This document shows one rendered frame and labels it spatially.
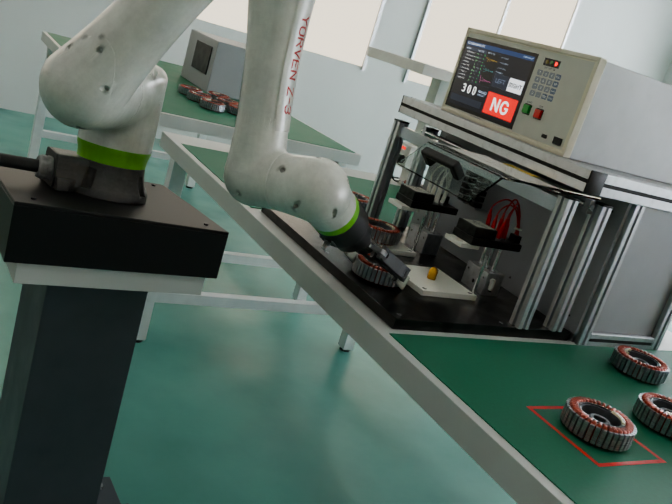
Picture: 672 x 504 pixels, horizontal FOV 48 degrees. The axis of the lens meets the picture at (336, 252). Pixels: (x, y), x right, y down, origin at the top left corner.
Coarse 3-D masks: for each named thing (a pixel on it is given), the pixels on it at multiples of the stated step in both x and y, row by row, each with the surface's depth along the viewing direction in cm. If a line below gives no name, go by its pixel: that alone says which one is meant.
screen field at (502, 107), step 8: (488, 96) 172; (496, 96) 170; (504, 96) 168; (488, 104) 172; (496, 104) 170; (504, 104) 168; (512, 104) 166; (488, 112) 172; (496, 112) 170; (504, 112) 167; (512, 112) 165
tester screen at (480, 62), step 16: (480, 48) 177; (496, 48) 172; (464, 64) 181; (480, 64) 176; (496, 64) 171; (512, 64) 167; (528, 64) 163; (464, 80) 180; (480, 80) 175; (480, 96) 175; (512, 96) 166; (480, 112) 174
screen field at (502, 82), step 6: (498, 78) 170; (504, 78) 169; (510, 78) 167; (492, 84) 172; (498, 84) 170; (504, 84) 168; (510, 84) 167; (516, 84) 165; (522, 84) 164; (510, 90) 167; (516, 90) 165
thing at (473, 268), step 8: (472, 264) 170; (480, 264) 170; (464, 272) 172; (472, 272) 169; (488, 272) 165; (496, 272) 168; (464, 280) 171; (472, 280) 169; (480, 280) 167; (488, 280) 166; (496, 280) 167; (472, 288) 169; (480, 288) 167; (496, 288) 168
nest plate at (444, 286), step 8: (416, 272) 164; (424, 272) 166; (440, 272) 170; (416, 280) 158; (424, 280) 160; (432, 280) 162; (440, 280) 164; (448, 280) 165; (416, 288) 155; (424, 288) 154; (432, 288) 156; (440, 288) 158; (448, 288) 159; (456, 288) 161; (464, 288) 163; (440, 296) 156; (448, 296) 157; (456, 296) 158; (464, 296) 159; (472, 296) 160
